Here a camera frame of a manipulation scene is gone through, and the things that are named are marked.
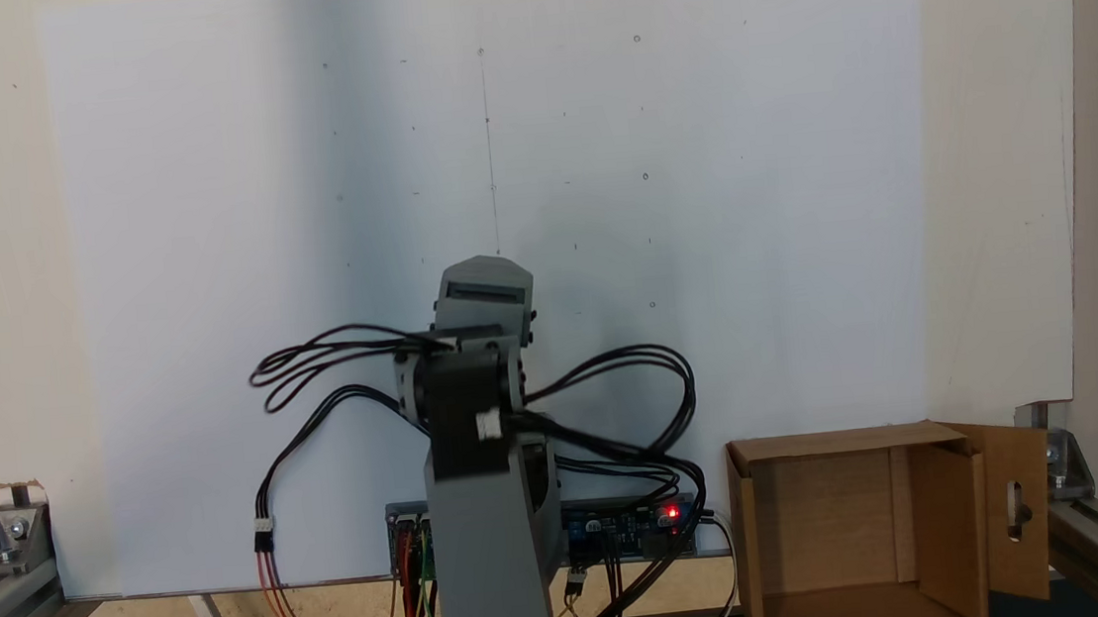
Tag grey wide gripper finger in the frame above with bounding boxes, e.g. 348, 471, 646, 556
427, 250, 541, 342

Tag motor driver circuit board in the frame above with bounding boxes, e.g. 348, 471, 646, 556
384, 500, 440, 578

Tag blue power circuit board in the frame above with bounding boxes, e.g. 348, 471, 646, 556
558, 489, 703, 569

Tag brown cardboard box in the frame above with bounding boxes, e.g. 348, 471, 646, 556
723, 409, 1066, 617

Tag black motor cable loops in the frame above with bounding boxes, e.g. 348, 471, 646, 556
244, 314, 466, 417
512, 340, 709, 515

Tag green jumper wire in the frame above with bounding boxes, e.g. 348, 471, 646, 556
412, 533, 440, 617

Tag black power cables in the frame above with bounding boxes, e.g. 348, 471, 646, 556
557, 523, 718, 617

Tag metal corner bracket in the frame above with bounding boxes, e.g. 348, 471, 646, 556
1013, 398, 1096, 509
0, 478, 58, 578

